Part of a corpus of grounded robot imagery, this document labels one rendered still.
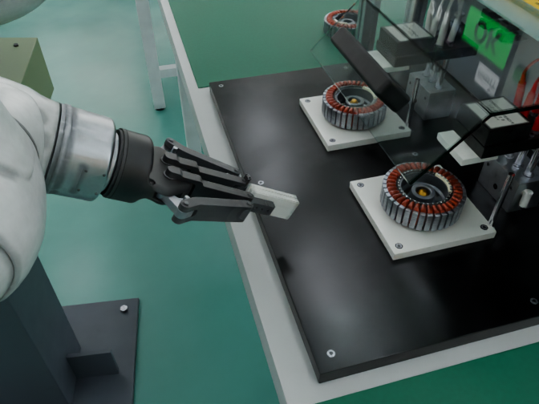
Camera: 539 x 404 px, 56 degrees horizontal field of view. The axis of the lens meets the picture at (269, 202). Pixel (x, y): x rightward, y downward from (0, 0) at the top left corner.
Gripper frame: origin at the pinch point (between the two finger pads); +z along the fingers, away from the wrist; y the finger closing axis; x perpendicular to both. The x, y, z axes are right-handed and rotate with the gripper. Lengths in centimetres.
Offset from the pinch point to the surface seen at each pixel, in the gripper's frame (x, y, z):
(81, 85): -94, -194, 6
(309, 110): 2.2, -27.5, 16.0
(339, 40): 21.7, 2.3, -5.3
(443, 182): 10.1, -0.3, 23.2
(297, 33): 4, -65, 26
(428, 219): 7.1, 5.3, 18.9
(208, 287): -75, -55, 38
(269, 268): -8.6, 2.8, 4.0
